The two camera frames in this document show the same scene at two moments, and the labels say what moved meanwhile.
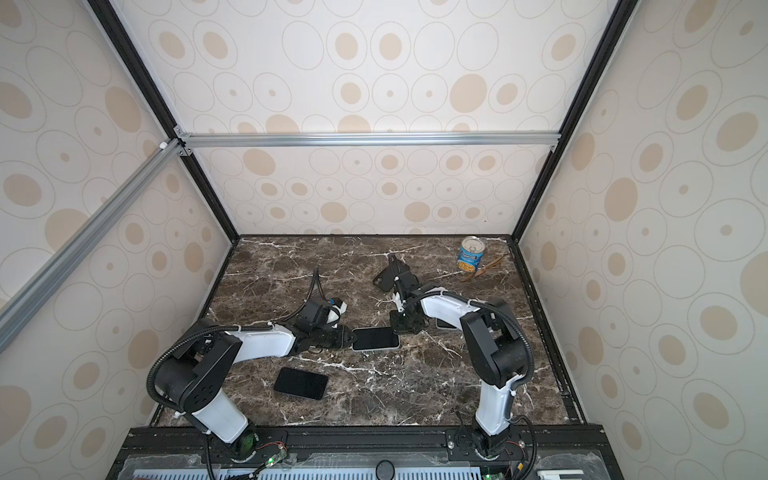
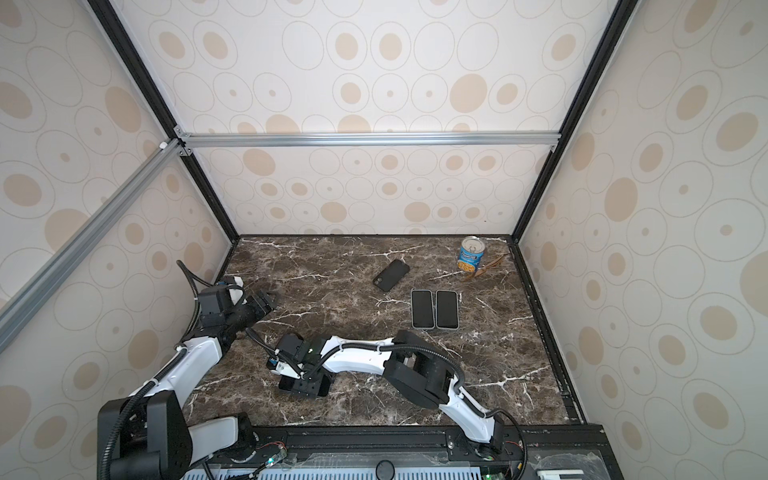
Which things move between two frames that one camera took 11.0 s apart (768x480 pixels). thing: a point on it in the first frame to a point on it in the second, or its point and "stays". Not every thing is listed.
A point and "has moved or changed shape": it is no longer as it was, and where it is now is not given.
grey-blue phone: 376,339 has moved or changed shape
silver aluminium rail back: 369,141 stays
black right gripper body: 402,324 to 300,369
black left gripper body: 329,338 to 248,313
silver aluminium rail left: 20,307 stays
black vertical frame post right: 608,36 stays
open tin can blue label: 471,253 stays
